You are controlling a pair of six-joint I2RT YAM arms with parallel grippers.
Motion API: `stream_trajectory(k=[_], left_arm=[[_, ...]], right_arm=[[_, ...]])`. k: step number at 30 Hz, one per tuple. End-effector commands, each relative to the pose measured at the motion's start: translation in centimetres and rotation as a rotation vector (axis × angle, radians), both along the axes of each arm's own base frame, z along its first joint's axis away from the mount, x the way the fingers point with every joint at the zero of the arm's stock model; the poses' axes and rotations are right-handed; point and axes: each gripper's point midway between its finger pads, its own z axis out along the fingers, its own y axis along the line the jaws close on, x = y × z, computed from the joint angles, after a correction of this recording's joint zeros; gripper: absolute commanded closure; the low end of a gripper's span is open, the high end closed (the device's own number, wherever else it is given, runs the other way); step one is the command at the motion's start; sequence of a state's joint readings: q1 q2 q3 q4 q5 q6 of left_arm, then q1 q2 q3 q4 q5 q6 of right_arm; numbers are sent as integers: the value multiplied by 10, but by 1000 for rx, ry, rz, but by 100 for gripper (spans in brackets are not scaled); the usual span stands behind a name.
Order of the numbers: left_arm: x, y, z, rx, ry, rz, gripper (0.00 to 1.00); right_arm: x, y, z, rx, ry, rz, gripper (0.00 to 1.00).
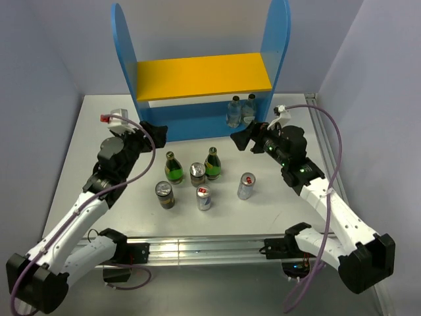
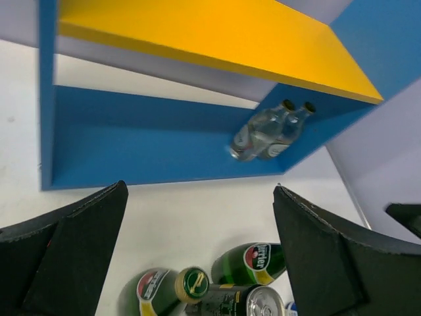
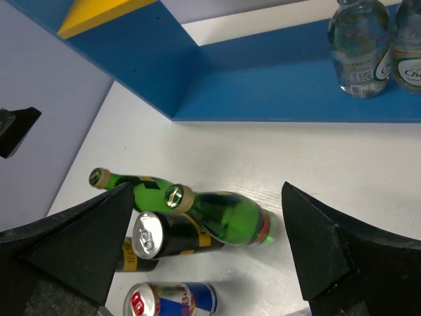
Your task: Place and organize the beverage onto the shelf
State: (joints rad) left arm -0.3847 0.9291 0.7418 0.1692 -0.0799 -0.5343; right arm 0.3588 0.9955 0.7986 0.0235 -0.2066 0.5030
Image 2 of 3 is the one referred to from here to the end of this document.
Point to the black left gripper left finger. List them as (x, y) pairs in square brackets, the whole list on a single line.
[(56, 263)]

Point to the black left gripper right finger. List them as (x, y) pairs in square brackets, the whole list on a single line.
[(337, 267)]

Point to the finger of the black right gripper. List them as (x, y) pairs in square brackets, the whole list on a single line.
[(407, 215)]

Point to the silver blue energy can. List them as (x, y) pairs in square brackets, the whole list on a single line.
[(291, 309)]

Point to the green Perrier bottle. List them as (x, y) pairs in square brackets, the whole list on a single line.
[(162, 291), (247, 264)]

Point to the dark olive drink can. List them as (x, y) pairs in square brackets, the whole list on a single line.
[(236, 300)]

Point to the blue and yellow shelf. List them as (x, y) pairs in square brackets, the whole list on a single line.
[(153, 92)]

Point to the clear glass bottle right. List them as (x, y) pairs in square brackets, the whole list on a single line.
[(292, 128)]

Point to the clear glass bottle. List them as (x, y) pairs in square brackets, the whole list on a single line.
[(292, 128), (260, 131)]

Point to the clear glass bottle left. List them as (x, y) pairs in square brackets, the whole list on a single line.
[(260, 131)]

